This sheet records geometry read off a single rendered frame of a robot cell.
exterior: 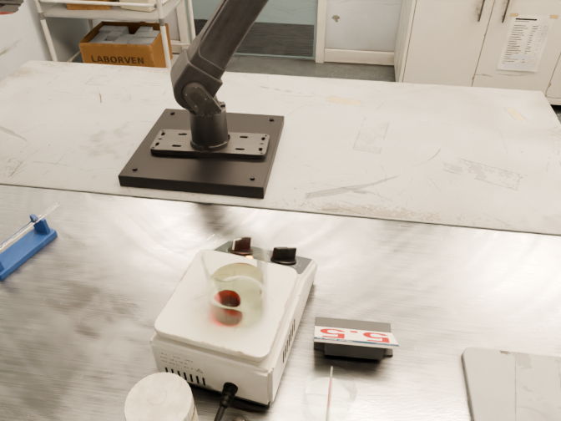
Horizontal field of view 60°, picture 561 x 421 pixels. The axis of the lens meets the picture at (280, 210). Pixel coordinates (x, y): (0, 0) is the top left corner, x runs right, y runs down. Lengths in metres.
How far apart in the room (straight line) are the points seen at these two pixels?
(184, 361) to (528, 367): 0.37
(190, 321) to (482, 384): 0.31
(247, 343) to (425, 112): 0.70
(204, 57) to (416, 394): 0.54
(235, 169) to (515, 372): 0.49
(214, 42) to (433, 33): 2.24
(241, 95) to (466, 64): 2.09
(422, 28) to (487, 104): 1.81
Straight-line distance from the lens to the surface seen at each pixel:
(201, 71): 0.77
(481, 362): 0.60
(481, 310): 0.66
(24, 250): 0.76
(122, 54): 2.80
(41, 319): 0.67
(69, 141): 0.99
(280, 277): 0.53
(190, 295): 0.52
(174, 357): 0.52
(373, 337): 0.57
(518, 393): 0.59
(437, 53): 2.96
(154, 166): 0.83
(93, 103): 1.11
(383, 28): 3.50
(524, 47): 3.04
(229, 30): 0.77
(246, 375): 0.49
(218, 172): 0.80
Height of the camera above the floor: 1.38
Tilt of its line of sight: 40 degrees down
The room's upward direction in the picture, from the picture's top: straight up
